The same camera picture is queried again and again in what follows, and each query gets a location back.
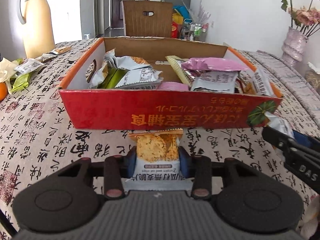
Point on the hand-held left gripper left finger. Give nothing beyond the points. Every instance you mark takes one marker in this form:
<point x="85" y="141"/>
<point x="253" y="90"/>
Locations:
<point x="131" y="163"/>

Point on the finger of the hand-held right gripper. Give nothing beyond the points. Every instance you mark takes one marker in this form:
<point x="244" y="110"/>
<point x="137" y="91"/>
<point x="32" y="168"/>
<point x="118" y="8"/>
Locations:
<point x="278" y="140"/>
<point x="308" y="143"/>

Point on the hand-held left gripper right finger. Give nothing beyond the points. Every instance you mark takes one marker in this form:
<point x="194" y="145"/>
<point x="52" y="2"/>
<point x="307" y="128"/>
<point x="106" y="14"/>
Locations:
<point x="183" y="163"/>

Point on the white labelled snack packet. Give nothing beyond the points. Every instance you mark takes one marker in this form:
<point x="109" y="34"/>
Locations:
<point x="277" y="123"/>

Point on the white crisp-print snack packet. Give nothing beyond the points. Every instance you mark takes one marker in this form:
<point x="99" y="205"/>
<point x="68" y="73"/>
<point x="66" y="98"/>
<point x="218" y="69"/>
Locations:
<point x="157" y="150"/>

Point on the red cardboard box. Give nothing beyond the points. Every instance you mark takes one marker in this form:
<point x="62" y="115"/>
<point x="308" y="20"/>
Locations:
<point x="125" y="110"/>

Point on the silver yellow-striped snack packet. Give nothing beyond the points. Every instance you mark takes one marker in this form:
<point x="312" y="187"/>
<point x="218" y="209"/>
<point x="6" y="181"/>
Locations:
<point x="176" y="66"/>

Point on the white grey-lettered snack packet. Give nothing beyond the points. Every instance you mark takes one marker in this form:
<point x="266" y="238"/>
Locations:
<point x="130" y="62"/>

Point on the person's right hand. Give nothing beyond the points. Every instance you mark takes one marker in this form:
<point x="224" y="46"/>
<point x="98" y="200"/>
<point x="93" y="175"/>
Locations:
<point x="312" y="222"/>

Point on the tall white snack packet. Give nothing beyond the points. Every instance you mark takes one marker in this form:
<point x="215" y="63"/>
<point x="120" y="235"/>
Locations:
<point x="262" y="83"/>

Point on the grey patterned cloth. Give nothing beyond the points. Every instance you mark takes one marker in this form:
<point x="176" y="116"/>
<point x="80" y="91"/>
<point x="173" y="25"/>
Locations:
<point x="287" y="80"/>

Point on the clear storage jar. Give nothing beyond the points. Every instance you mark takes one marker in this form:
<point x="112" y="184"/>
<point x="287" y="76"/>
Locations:
<point x="312" y="74"/>

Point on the matte pink snack packet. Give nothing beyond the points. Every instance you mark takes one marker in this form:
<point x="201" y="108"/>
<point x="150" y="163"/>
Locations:
<point x="172" y="86"/>

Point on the silver printed snack packet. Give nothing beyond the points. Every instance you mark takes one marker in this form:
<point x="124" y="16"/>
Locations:
<point x="140" y="78"/>

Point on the silver dark-edged snack packet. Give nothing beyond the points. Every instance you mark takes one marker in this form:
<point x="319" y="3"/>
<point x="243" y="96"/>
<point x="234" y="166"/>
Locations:
<point x="215" y="81"/>

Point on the long green snack packet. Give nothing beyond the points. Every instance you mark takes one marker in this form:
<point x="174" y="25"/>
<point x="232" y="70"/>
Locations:
<point x="113" y="78"/>

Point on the grey striped-edge snack packet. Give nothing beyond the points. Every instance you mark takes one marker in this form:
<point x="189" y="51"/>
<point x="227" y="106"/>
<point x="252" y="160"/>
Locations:
<point x="98" y="76"/>

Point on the pink glitter vase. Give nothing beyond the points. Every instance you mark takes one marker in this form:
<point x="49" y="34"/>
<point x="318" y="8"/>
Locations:
<point x="295" y="45"/>

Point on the shiny mauve snack packet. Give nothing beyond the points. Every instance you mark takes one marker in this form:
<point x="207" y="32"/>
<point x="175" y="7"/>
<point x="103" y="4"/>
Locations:
<point x="212" y="64"/>

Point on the dried pink rose bouquet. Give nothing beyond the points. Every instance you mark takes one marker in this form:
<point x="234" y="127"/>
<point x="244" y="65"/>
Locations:
<point x="305" y="16"/>

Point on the brown flat snack packet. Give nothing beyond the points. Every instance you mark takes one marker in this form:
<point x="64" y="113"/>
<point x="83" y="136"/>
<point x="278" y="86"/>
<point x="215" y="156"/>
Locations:
<point x="62" y="50"/>

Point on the small red gift box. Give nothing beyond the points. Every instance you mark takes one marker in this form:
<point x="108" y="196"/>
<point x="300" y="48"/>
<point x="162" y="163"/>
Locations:
<point x="175" y="30"/>

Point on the brown cardboard panel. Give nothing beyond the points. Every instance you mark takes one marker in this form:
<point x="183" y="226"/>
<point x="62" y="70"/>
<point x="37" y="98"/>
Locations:
<point x="140" y="25"/>

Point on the small white snack packet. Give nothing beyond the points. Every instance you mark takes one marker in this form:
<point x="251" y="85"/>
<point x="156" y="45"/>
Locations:
<point x="28" y="66"/>

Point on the yellow bag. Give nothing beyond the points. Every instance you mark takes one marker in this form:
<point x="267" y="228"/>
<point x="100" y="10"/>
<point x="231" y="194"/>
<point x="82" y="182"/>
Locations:
<point x="177" y="19"/>

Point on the orange fruit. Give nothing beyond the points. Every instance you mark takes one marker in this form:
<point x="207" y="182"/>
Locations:
<point x="2" y="91"/>

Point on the white dried grass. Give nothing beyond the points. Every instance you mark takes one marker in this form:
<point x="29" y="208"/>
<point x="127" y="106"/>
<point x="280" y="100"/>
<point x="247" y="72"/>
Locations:
<point x="201" y="12"/>

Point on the blue plastic bin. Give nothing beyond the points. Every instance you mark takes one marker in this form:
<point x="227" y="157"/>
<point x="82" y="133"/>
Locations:
<point x="182" y="11"/>

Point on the dark brown door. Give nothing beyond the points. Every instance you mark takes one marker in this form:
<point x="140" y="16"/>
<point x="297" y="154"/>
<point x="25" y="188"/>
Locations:
<point x="125" y="10"/>

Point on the cream crumpled plastic bag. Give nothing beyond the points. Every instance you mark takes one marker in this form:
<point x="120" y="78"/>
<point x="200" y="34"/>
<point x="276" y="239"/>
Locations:
<point x="7" y="70"/>

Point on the yellow thermos jug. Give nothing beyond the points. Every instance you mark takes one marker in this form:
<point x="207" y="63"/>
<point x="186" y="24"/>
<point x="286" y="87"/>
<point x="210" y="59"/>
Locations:
<point x="37" y="25"/>

